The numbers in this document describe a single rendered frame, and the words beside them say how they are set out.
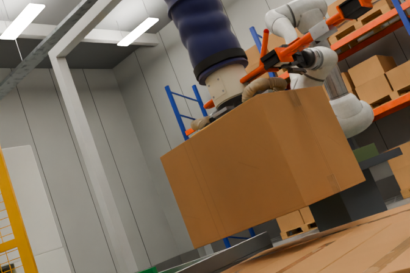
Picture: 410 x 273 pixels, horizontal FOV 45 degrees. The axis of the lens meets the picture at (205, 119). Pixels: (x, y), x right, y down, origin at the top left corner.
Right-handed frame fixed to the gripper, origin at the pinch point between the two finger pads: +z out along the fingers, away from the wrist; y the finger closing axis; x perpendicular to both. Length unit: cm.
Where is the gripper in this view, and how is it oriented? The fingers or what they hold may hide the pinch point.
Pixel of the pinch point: (279, 58)
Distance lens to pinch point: 189.4
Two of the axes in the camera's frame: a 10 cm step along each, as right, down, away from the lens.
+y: 3.6, 9.1, -2.1
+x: -6.6, 4.0, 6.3
